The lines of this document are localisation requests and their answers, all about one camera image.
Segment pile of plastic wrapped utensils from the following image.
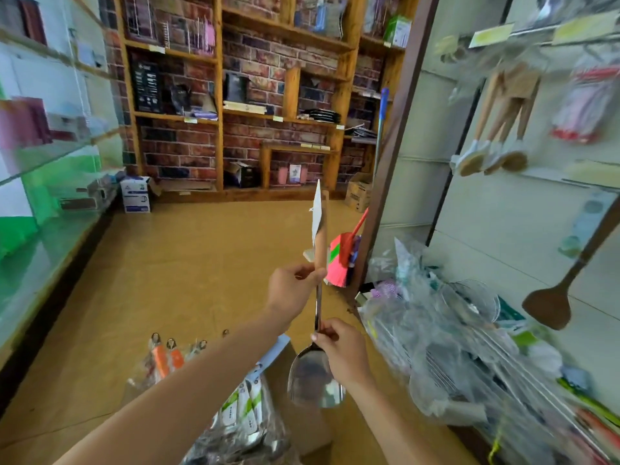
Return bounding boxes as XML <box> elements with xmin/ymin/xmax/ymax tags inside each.
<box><xmin>356</xmin><ymin>237</ymin><xmax>620</xmax><ymax>465</ymax></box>

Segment wooden dish brushes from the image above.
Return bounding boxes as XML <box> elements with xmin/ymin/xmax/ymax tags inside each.
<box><xmin>482</xmin><ymin>77</ymin><xmax>519</xmax><ymax>175</ymax></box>

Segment dark wooden spatula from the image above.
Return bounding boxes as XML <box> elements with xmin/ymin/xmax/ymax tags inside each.
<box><xmin>521</xmin><ymin>193</ymin><xmax>620</xmax><ymax>332</ymax></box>

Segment red plastic rod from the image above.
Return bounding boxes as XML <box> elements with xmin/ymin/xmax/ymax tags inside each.
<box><xmin>349</xmin><ymin>208</ymin><xmax>370</xmax><ymax>243</ymax></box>

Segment blue pole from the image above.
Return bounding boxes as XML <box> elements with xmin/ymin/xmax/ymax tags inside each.
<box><xmin>374</xmin><ymin>87</ymin><xmax>391</xmax><ymax>156</ymax></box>

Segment yellow price tag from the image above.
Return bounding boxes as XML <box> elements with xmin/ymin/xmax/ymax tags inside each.
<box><xmin>552</xmin><ymin>9</ymin><xmax>620</xmax><ymax>47</ymax></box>
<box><xmin>470</xmin><ymin>24</ymin><xmax>517</xmax><ymax>49</ymax></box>

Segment pile of packaged utensils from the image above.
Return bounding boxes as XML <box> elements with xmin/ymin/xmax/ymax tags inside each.
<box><xmin>121</xmin><ymin>329</ymin><xmax>302</xmax><ymax>465</ymax></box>

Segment wooden brushes hanging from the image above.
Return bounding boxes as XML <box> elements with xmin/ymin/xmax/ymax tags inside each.
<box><xmin>453</xmin><ymin>72</ymin><xmax>505</xmax><ymax>178</ymax></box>

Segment wooden bookshelf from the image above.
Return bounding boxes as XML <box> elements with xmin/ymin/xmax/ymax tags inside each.
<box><xmin>97</xmin><ymin>0</ymin><xmax>428</xmax><ymax>204</ymax></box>

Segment person's right forearm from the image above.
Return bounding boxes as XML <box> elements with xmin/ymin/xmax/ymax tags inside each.
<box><xmin>339</xmin><ymin>377</ymin><xmax>447</xmax><ymax>465</ymax></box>

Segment blue card utensil packet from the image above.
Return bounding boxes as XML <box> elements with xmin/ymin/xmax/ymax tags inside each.
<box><xmin>285</xmin><ymin>179</ymin><xmax>347</xmax><ymax>411</ymax></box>

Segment person's left forearm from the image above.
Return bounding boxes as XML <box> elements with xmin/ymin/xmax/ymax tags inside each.
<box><xmin>53</xmin><ymin>309</ymin><xmax>292</xmax><ymax>465</ymax></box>

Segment person's right hand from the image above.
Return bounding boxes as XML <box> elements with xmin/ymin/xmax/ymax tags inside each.
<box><xmin>310</xmin><ymin>317</ymin><xmax>374</xmax><ymax>391</ymax></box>

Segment pink tall box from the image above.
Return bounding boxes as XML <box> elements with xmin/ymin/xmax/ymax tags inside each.
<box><xmin>0</xmin><ymin>96</ymin><xmax>54</xmax><ymax>175</ymax></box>

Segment large steel strainer ladle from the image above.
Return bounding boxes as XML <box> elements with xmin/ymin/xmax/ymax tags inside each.
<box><xmin>440</xmin><ymin>278</ymin><xmax>583</xmax><ymax>422</ymax></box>

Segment pink green broom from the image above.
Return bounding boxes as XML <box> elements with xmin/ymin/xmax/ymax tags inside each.
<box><xmin>347</xmin><ymin>0</ymin><xmax>442</xmax><ymax>296</ymax></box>
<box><xmin>326</xmin><ymin>235</ymin><xmax>362</xmax><ymax>289</ymax></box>

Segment red plastic wrapped packets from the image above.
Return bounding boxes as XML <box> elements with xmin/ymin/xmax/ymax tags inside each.
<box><xmin>572</xmin><ymin>402</ymin><xmax>620</xmax><ymax>461</ymax></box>

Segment small brown cardboard box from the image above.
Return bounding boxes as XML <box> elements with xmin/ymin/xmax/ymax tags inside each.
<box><xmin>346</xmin><ymin>174</ymin><xmax>374</xmax><ymax>214</ymax></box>

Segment white blue printed box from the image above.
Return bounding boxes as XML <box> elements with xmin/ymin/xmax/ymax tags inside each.
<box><xmin>120</xmin><ymin>176</ymin><xmax>153</xmax><ymax>215</ymax></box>

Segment person's left hand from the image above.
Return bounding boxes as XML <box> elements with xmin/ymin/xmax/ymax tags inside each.
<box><xmin>263</xmin><ymin>263</ymin><xmax>329</xmax><ymax>324</ymax></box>

